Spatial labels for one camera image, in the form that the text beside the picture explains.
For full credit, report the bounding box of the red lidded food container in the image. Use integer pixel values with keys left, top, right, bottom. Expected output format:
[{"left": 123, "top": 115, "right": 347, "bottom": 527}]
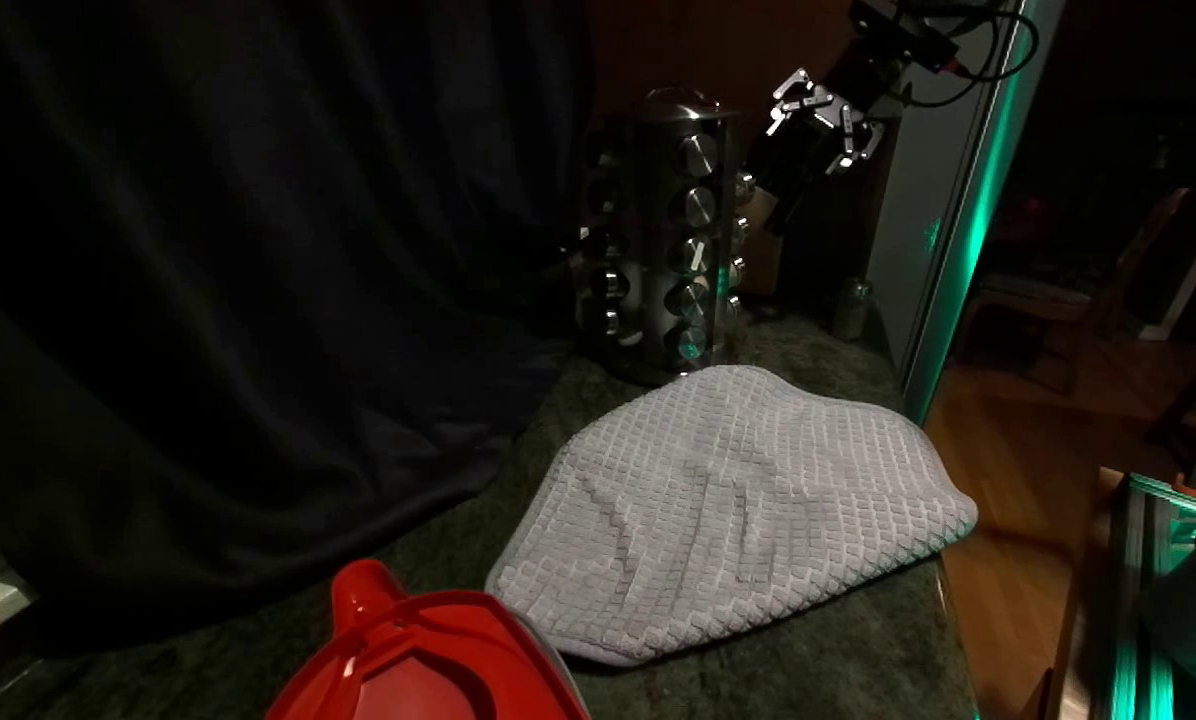
[{"left": 263, "top": 555, "right": 598, "bottom": 720}]

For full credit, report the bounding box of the black camera cable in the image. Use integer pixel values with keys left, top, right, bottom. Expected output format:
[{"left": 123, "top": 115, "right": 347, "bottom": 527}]
[{"left": 889, "top": 0, "right": 1044, "bottom": 113}]

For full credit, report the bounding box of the gray waffle dish cloth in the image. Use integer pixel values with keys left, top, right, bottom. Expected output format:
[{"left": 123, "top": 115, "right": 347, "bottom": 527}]
[{"left": 483, "top": 362, "right": 985, "bottom": 669}]

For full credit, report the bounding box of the black curtain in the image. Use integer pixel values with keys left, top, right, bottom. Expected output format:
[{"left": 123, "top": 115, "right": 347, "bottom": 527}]
[{"left": 0, "top": 0, "right": 590, "bottom": 649}]

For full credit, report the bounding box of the wooden plank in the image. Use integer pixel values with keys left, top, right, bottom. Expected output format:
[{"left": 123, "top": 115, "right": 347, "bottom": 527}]
[{"left": 1044, "top": 466, "right": 1134, "bottom": 720}]

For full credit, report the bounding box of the spice jar with silver lid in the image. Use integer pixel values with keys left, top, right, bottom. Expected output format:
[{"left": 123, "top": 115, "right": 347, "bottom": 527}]
[{"left": 833, "top": 273, "right": 875, "bottom": 343}]

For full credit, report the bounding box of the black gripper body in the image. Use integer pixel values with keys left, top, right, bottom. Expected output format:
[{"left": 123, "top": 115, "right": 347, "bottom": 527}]
[{"left": 824, "top": 45, "right": 924, "bottom": 134}]

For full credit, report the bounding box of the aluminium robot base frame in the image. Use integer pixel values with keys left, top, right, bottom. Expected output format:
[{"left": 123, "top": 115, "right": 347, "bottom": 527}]
[{"left": 1104, "top": 466, "right": 1196, "bottom": 720}]

